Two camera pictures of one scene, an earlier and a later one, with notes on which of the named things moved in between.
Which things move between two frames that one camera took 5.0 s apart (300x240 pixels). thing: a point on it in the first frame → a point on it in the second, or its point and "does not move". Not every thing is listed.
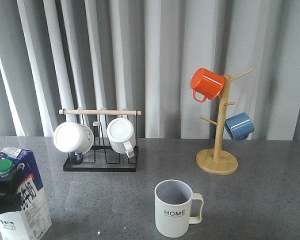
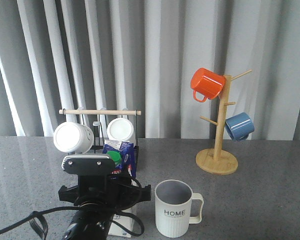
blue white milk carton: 34,222 → 123,153
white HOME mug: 173,199 does not move
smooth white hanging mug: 74,138 does not move
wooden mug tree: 214,161 does not move
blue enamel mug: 239,126 does not move
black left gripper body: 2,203 → 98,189
